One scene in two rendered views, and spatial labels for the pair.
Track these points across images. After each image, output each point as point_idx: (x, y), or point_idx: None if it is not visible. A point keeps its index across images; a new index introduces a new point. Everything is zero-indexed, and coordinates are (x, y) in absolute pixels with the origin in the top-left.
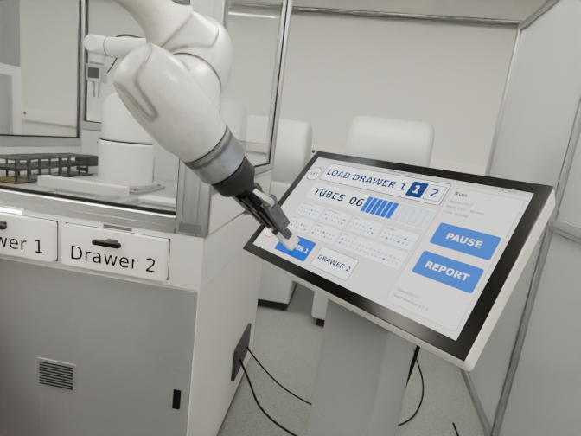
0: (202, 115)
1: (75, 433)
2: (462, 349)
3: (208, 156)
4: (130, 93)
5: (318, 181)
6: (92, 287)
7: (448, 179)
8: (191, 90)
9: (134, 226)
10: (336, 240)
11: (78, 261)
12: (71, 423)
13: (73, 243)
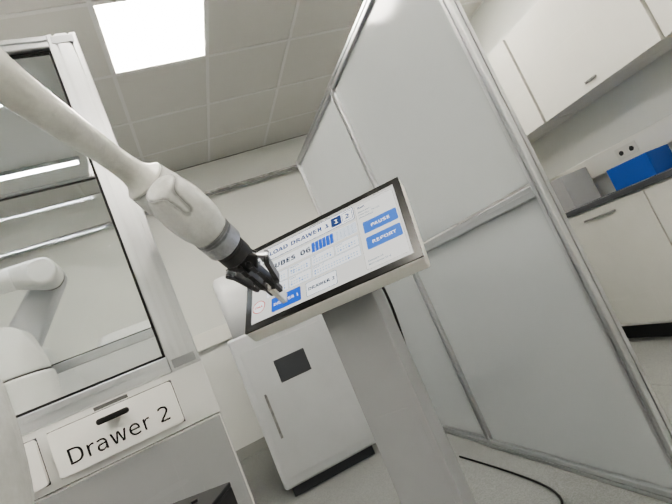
0: (213, 204)
1: None
2: (419, 253)
3: (224, 231)
4: (172, 201)
5: None
6: (107, 485)
7: (348, 206)
8: (201, 191)
9: (128, 389)
10: (312, 274)
11: (81, 463)
12: None
13: (67, 447)
